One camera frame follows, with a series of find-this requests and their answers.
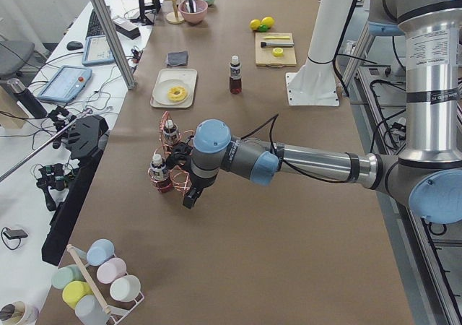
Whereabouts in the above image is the black keyboard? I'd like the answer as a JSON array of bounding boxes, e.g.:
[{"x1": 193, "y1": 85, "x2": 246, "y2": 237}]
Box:
[{"x1": 85, "y1": 10, "x2": 105, "y2": 38}]

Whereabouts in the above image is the yellow cup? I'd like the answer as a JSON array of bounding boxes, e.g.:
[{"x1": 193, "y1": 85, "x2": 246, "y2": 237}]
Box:
[{"x1": 61, "y1": 281, "x2": 93, "y2": 309}]

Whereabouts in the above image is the copper wire bottle rack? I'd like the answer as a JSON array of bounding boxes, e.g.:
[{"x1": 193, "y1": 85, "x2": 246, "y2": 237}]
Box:
[{"x1": 147, "y1": 111, "x2": 195, "y2": 195}]

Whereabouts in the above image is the yellow lemon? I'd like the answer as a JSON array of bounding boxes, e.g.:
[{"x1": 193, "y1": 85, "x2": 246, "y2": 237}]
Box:
[
  {"x1": 261, "y1": 16, "x2": 275, "y2": 29},
  {"x1": 249, "y1": 19, "x2": 261, "y2": 31}
]

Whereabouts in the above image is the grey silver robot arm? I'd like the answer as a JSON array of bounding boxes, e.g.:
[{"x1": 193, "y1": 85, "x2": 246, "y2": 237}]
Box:
[{"x1": 183, "y1": 0, "x2": 461, "y2": 224}]

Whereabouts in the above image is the white cup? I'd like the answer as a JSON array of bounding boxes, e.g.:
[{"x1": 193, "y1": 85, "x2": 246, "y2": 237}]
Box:
[{"x1": 110, "y1": 274, "x2": 141, "y2": 302}]

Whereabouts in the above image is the yellow plastic knife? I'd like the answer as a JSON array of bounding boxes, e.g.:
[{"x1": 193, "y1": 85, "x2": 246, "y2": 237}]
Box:
[{"x1": 263, "y1": 34, "x2": 291, "y2": 40}]

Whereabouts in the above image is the beige serving tray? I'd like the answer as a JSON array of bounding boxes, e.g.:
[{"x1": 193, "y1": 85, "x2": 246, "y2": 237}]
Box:
[{"x1": 150, "y1": 69, "x2": 198, "y2": 108}]

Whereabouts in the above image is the mint green cup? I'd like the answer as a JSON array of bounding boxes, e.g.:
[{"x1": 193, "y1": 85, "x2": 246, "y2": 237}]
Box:
[{"x1": 51, "y1": 264, "x2": 85, "y2": 290}]

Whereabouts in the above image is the glazed donut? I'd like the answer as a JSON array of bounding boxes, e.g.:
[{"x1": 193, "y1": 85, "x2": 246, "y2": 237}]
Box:
[{"x1": 167, "y1": 86, "x2": 188, "y2": 103}]

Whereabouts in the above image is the half lemon slice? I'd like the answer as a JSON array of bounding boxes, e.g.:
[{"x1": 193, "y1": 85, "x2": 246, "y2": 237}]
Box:
[{"x1": 272, "y1": 48, "x2": 284, "y2": 57}]

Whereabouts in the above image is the grey folded cloth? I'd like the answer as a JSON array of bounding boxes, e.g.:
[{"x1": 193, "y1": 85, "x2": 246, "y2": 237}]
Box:
[{"x1": 165, "y1": 51, "x2": 188, "y2": 67}]

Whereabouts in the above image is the tea bottle with white cap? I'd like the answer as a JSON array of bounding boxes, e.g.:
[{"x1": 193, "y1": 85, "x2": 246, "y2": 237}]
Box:
[{"x1": 229, "y1": 55, "x2": 242, "y2": 94}]

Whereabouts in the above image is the black thermos bottle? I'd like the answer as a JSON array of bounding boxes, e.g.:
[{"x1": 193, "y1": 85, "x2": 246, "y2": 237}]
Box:
[{"x1": 6, "y1": 78, "x2": 48, "y2": 119}]

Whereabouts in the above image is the grey blue cup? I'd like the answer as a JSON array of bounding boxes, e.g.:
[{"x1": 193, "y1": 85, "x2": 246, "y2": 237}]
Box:
[{"x1": 74, "y1": 295, "x2": 109, "y2": 325}]

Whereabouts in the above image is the black computer mouse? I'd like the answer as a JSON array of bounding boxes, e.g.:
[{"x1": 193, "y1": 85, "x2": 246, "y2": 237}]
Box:
[{"x1": 66, "y1": 41, "x2": 84, "y2": 51}]

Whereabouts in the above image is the small black device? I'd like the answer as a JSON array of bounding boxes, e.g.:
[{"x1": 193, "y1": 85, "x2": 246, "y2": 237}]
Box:
[{"x1": 2, "y1": 228, "x2": 28, "y2": 240}]

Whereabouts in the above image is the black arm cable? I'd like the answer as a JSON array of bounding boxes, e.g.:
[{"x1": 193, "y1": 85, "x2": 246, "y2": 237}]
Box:
[{"x1": 237, "y1": 113, "x2": 398, "y2": 184}]

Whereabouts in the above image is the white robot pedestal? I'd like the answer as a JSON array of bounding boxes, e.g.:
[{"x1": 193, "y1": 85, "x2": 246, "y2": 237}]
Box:
[{"x1": 286, "y1": 0, "x2": 357, "y2": 107}]

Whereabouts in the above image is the blue teach pendant tablet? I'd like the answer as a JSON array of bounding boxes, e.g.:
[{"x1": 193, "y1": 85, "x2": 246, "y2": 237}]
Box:
[{"x1": 37, "y1": 66, "x2": 92, "y2": 104}]

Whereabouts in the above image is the steel ice scoop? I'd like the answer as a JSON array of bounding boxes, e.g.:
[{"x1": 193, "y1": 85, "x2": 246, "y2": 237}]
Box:
[{"x1": 184, "y1": 0, "x2": 197, "y2": 13}]

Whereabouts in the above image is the grey office chair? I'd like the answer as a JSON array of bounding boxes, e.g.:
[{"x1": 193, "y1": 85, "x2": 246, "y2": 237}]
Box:
[{"x1": 1, "y1": 40, "x2": 35, "y2": 79}]

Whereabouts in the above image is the wooden rack handle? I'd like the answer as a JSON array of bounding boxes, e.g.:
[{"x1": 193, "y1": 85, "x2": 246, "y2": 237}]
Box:
[{"x1": 66, "y1": 244, "x2": 110, "y2": 314}]

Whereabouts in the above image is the pink bowl with ice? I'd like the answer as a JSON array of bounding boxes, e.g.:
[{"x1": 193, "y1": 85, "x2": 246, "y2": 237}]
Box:
[{"x1": 179, "y1": 0, "x2": 208, "y2": 25}]

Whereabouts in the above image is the aluminium frame post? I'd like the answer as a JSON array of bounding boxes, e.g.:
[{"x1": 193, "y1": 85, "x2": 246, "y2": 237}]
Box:
[{"x1": 90, "y1": 0, "x2": 136, "y2": 90}]

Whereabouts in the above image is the light blue cup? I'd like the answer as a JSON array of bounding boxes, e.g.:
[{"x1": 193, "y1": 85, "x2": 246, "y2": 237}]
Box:
[{"x1": 86, "y1": 238, "x2": 115, "y2": 267}]

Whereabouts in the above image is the white wire cup rack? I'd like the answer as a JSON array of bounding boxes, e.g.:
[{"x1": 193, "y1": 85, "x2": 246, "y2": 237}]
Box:
[{"x1": 74, "y1": 246, "x2": 145, "y2": 324}]

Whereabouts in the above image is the green lime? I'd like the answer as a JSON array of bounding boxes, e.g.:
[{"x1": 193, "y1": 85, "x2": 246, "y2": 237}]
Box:
[{"x1": 258, "y1": 24, "x2": 269, "y2": 33}]

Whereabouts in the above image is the white round plate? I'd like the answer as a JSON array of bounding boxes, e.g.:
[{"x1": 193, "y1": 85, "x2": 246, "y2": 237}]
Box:
[{"x1": 152, "y1": 79, "x2": 191, "y2": 105}]

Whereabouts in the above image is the wooden cutting board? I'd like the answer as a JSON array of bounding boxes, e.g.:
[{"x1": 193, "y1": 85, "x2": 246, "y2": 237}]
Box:
[{"x1": 255, "y1": 32, "x2": 297, "y2": 67}]

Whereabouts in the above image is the wooden mug tree stand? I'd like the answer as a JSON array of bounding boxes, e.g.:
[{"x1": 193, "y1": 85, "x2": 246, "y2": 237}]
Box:
[{"x1": 164, "y1": 0, "x2": 185, "y2": 25}]

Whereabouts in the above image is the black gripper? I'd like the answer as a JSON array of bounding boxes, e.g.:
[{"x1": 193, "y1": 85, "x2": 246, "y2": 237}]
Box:
[{"x1": 183, "y1": 180, "x2": 213, "y2": 209}]

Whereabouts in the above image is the pink cup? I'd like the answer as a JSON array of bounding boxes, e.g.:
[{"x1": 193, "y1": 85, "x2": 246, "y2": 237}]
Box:
[{"x1": 97, "y1": 257, "x2": 127, "y2": 284}]

